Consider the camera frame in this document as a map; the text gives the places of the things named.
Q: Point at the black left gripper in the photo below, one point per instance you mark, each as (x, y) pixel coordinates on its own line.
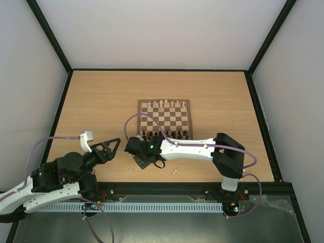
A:
(104, 158)

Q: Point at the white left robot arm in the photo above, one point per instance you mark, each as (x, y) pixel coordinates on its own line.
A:
(45, 186)

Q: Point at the clear plastic sheet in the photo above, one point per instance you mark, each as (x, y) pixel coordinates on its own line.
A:
(278, 202)

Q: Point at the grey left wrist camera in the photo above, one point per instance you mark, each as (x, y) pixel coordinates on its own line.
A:
(85, 137)

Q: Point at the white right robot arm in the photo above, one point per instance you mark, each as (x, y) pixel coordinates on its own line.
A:
(225, 153)

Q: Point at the wooden chess board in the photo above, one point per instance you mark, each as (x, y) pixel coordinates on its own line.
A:
(175, 123)

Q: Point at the white slotted cable duct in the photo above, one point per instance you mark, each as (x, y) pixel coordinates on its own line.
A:
(135, 207)

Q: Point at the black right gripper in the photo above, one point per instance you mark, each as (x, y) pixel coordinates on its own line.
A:
(141, 160)

